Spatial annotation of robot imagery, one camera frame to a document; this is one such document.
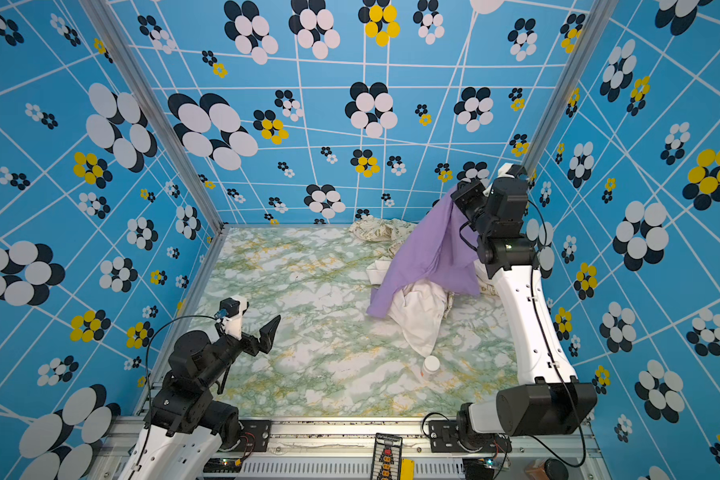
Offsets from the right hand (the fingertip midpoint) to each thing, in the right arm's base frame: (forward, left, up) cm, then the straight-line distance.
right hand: (460, 181), depth 69 cm
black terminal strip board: (-49, +17, -42) cm, 67 cm away
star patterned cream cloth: (+20, +13, -38) cm, 45 cm away
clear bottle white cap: (-31, +5, -36) cm, 48 cm away
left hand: (-22, +47, -21) cm, 56 cm away
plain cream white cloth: (-16, +8, -33) cm, 38 cm away
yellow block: (-52, +13, -43) cm, 68 cm away
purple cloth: (-6, +3, -17) cm, 18 cm away
